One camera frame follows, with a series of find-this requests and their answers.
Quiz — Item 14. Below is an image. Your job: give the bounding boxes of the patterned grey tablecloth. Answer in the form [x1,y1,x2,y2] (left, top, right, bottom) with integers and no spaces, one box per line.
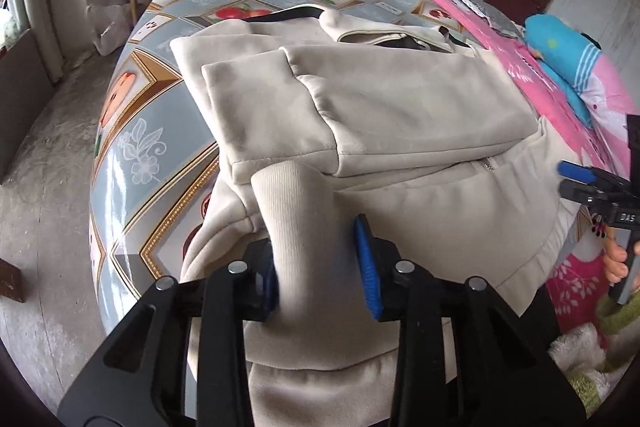
[89,0,501,333]

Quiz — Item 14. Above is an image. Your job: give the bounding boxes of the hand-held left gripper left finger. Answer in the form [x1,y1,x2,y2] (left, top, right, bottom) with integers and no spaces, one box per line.
[57,242,281,427]

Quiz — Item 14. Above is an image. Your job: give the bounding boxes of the person's right hand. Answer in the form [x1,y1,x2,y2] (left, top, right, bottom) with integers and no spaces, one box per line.
[602,244,628,280]

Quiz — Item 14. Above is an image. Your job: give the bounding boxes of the pink floral blanket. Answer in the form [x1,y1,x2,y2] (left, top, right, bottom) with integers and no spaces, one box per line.
[380,0,640,323]

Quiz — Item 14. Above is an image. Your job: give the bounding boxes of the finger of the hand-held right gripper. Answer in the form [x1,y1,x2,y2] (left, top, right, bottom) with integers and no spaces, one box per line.
[559,160,626,195]
[560,179,608,206]

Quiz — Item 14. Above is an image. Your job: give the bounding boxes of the silver sequined cloth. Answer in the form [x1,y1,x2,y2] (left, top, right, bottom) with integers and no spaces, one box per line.
[445,0,526,38]

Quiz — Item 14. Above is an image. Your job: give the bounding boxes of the brown wooden box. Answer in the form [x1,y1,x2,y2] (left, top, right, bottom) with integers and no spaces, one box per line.
[0,257,23,304]

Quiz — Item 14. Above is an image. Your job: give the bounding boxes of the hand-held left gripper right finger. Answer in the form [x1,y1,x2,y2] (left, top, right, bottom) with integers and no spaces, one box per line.
[354,213,586,427]

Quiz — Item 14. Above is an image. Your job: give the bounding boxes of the cream zip jacket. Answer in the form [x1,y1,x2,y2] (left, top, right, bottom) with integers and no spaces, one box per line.
[170,4,581,427]

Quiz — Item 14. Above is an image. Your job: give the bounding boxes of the person's right forearm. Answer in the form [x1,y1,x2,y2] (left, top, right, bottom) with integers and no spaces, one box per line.
[597,292,640,333]

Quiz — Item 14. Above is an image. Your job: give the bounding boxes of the white plastic bag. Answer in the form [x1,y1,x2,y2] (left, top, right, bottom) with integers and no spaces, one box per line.
[86,0,135,56]

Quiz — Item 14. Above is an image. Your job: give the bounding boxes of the blue pillow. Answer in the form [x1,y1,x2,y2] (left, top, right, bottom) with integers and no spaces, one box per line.
[524,13,603,128]

